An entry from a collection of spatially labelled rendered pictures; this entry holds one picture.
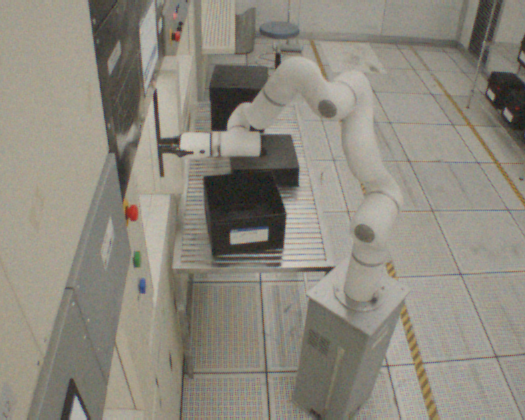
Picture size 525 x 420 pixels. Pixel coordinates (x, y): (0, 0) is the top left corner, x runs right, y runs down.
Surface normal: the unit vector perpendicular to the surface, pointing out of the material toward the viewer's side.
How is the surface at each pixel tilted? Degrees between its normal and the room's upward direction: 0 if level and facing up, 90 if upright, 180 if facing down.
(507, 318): 0
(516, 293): 0
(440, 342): 0
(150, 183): 90
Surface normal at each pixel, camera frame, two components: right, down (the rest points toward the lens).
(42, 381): 0.04, -0.78
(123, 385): 0.05, 0.62
